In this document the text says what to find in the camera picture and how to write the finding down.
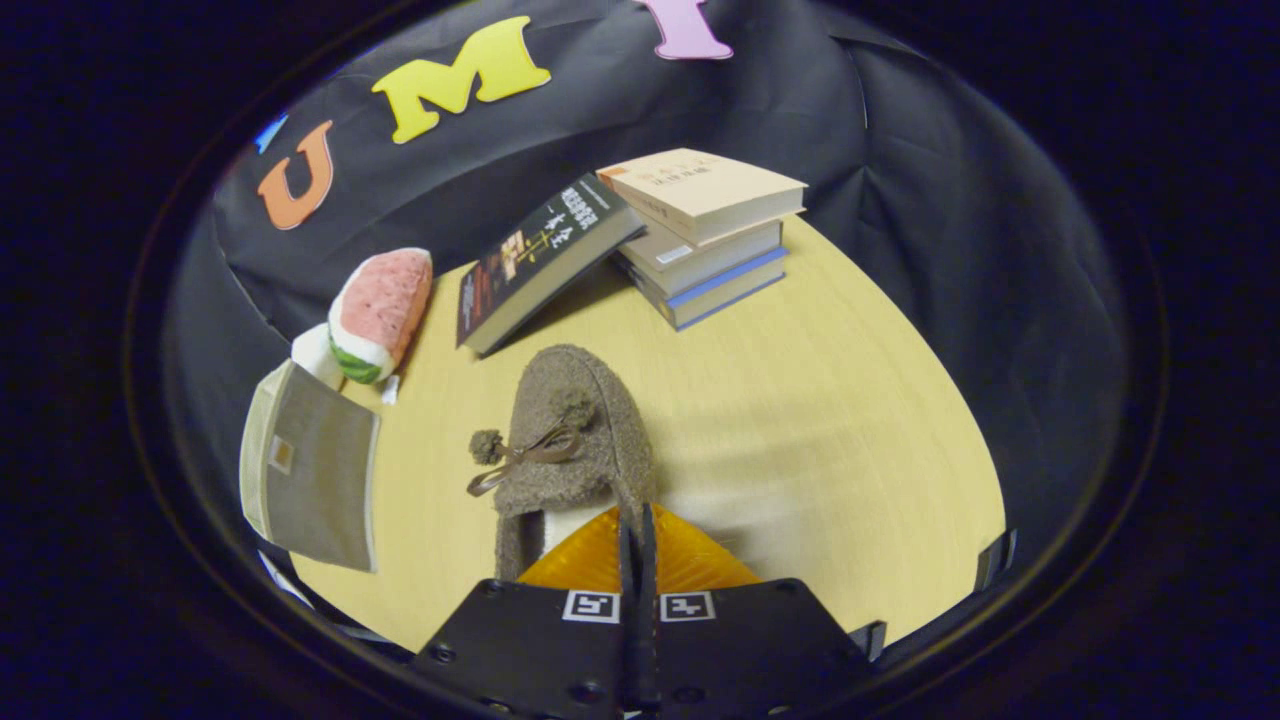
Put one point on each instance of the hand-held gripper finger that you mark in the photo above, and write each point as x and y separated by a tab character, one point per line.
626	560
647	560

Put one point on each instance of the brown fuzzy shoe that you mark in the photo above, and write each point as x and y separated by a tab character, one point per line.
590	400

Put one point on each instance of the grey storage box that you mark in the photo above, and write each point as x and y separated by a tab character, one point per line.
320	470

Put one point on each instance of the blue cover book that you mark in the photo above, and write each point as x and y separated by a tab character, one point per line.
720	295

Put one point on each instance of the grey cover book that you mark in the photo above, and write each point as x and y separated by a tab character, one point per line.
700	262

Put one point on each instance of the black cover book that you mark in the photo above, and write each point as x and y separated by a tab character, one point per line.
540	250

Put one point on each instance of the watermelon slice plush toy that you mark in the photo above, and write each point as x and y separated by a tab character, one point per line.
385	290

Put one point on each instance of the white soft object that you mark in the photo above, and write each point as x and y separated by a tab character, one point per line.
315	355

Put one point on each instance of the beige cover book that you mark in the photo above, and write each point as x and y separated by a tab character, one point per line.
700	185

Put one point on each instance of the black backdrop cloth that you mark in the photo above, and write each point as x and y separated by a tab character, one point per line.
900	150

